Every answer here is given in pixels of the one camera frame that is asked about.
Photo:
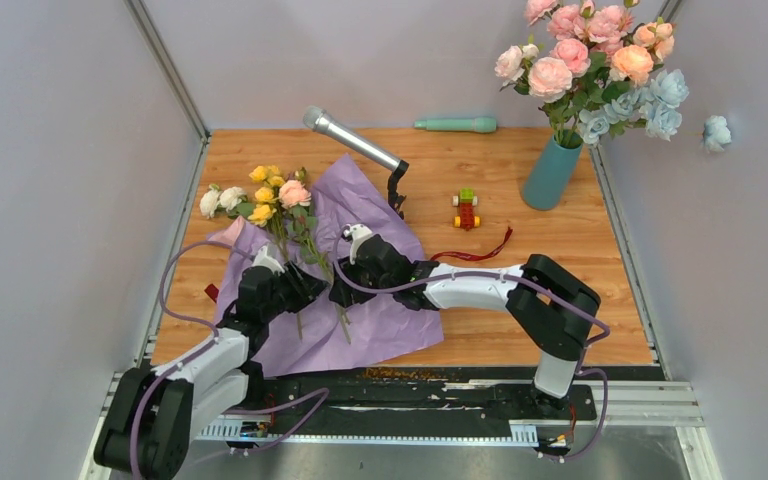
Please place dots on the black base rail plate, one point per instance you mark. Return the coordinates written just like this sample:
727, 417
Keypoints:
421, 405

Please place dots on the pale pink flower stem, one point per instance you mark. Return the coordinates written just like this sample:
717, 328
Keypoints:
547, 79

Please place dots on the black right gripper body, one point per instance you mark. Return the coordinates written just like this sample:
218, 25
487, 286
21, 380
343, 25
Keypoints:
360, 273

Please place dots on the toy brick car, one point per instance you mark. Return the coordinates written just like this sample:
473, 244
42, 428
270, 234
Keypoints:
465, 201

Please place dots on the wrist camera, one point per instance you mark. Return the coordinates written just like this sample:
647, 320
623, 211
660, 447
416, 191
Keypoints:
269, 257
356, 235

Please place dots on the purple pink wrapping paper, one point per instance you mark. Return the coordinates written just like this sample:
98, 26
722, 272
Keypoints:
379, 329

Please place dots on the dark red printed ribbon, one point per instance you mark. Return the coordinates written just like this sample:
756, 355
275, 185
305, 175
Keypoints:
232, 233

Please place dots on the light blue artificial flowers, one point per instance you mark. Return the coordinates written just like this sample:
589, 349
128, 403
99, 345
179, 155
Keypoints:
652, 108

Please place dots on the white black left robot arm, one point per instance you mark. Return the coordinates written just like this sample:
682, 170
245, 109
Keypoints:
156, 412

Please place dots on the silver microphone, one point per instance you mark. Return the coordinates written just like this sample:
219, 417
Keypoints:
320, 121

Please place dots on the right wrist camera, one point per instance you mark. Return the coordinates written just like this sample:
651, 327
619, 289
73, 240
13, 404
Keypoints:
356, 235

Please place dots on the peach orange flower stem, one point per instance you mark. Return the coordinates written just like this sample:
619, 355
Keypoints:
650, 45

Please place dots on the black microphone tripod stand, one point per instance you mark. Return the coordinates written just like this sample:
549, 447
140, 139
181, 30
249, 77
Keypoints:
394, 198

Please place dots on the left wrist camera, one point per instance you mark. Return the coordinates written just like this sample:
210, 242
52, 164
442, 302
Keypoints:
269, 257

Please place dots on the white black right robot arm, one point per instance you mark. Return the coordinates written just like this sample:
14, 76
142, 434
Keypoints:
555, 309

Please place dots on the teal cylindrical vase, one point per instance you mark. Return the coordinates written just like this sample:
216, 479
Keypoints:
550, 176

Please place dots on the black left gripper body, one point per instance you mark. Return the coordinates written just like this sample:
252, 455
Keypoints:
287, 294

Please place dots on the mint green toy microphone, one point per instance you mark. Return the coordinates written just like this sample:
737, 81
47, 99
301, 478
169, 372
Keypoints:
481, 125

